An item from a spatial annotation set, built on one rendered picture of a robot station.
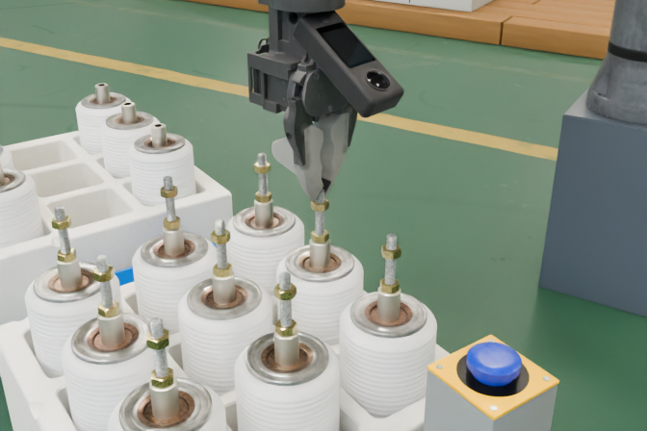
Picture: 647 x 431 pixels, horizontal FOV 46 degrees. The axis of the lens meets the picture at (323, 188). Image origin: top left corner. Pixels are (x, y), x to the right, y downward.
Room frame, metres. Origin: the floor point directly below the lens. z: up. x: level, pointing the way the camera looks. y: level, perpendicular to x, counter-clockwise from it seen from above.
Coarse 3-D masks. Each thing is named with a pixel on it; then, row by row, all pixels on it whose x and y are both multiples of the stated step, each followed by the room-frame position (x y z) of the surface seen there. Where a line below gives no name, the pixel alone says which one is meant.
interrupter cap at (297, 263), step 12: (300, 252) 0.74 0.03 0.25; (336, 252) 0.74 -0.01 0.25; (348, 252) 0.74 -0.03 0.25; (288, 264) 0.72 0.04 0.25; (300, 264) 0.72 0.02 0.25; (336, 264) 0.72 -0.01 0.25; (348, 264) 0.72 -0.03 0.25; (300, 276) 0.69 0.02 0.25; (312, 276) 0.69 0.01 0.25; (324, 276) 0.69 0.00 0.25; (336, 276) 0.69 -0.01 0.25
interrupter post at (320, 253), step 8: (328, 240) 0.72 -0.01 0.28; (312, 248) 0.72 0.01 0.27; (320, 248) 0.71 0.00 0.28; (328, 248) 0.72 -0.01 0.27; (312, 256) 0.72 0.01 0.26; (320, 256) 0.71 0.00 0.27; (328, 256) 0.72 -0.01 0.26; (312, 264) 0.72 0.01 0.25; (320, 264) 0.71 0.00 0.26; (328, 264) 0.72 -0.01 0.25
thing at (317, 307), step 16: (352, 256) 0.74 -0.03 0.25; (352, 272) 0.71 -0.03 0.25; (304, 288) 0.68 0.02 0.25; (320, 288) 0.68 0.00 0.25; (336, 288) 0.68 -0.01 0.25; (352, 288) 0.69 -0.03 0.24; (304, 304) 0.68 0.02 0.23; (320, 304) 0.67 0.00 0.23; (336, 304) 0.68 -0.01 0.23; (304, 320) 0.68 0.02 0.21; (320, 320) 0.68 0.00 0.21; (336, 320) 0.68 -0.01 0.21; (320, 336) 0.68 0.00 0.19; (336, 336) 0.68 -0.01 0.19
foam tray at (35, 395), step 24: (120, 288) 0.78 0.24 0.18; (0, 336) 0.69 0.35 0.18; (24, 336) 0.69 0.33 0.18; (0, 360) 0.68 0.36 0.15; (24, 360) 0.65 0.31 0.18; (168, 360) 0.65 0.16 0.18; (24, 384) 0.61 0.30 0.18; (48, 384) 0.61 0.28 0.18; (24, 408) 0.60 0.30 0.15; (48, 408) 0.57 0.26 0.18; (360, 408) 0.57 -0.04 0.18; (408, 408) 0.57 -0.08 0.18
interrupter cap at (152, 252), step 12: (156, 240) 0.77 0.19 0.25; (192, 240) 0.77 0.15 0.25; (204, 240) 0.77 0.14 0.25; (144, 252) 0.74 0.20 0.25; (156, 252) 0.74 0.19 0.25; (192, 252) 0.74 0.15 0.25; (204, 252) 0.74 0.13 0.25; (156, 264) 0.72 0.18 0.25; (168, 264) 0.72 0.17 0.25; (180, 264) 0.72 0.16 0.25
